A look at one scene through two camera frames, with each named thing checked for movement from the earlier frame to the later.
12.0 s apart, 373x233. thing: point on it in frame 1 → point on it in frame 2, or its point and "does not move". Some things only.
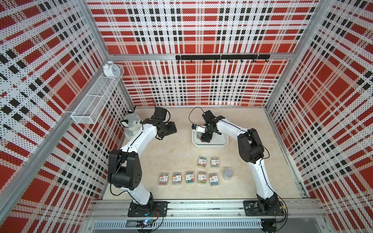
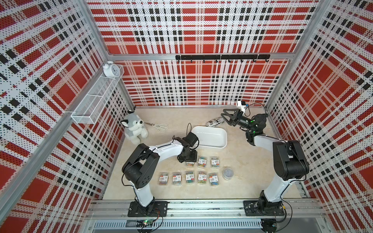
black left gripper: (173, 129) → (194, 158)
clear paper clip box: (202, 177) does not move
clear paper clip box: (202, 162) does not move
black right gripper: (204, 136) → (236, 119)
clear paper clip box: (177, 178) does not move
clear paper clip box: (190, 177) does not move
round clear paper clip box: (227, 173) does not move
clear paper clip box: (198, 135) → (190, 164)
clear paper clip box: (213, 179) does not move
